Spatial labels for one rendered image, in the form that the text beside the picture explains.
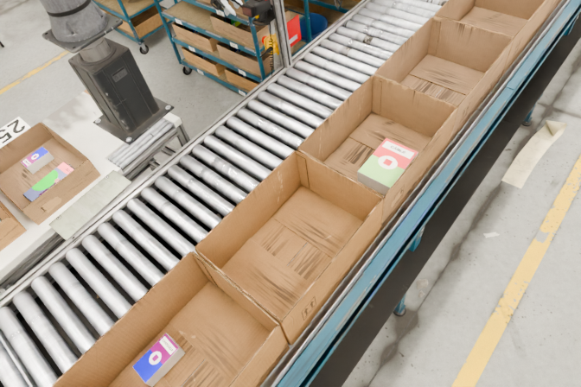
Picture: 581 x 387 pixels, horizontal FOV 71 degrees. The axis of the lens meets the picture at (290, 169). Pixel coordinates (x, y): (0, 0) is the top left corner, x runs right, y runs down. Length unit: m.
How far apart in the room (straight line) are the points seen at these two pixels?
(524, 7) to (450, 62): 0.42
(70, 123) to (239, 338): 1.35
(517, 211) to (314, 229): 1.45
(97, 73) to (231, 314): 1.02
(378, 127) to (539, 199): 1.29
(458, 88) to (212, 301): 1.10
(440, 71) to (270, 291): 1.03
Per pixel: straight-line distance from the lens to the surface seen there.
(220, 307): 1.12
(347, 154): 1.34
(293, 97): 1.78
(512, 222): 2.37
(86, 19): 1.63
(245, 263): 1.16
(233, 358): 1.07
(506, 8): 2.01
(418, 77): 1.62
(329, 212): 1.20
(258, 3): 1.76
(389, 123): 1.44
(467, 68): 1.69
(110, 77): 1.71
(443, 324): 2.04
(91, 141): 1.93
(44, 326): 1.51
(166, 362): 1.08
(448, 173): 1.29
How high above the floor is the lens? 1.90
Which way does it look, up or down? 50 degrees down
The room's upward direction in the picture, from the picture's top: 11 degrees counter-clockwise
